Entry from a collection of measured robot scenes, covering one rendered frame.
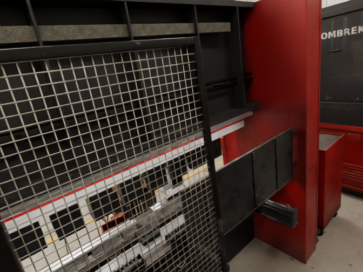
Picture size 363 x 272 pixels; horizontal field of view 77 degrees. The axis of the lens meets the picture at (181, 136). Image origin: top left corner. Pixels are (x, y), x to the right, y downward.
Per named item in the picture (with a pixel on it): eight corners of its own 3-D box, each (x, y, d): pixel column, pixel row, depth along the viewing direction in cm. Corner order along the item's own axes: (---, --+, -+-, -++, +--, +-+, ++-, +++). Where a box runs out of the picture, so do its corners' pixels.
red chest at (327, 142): (295, 201, 301) (295, 129, 273) (340, 216, 263) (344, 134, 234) (276, 220, 273) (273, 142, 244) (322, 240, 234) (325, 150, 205)
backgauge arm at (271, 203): (227, 194, 210) (226, 180, 206) (298, 223, 161) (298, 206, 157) (221, 197, 205) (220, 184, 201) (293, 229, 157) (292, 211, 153)
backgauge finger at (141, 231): (139, 217, 155) (138, 211, 154) (161, 235, 136) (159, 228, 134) (123, 226, 149) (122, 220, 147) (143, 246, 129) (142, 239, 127)
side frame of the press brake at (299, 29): (244, 215, 290) (227, 18, 224) (316, 249, 225) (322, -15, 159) (232, 225, 276) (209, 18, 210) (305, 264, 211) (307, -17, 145)
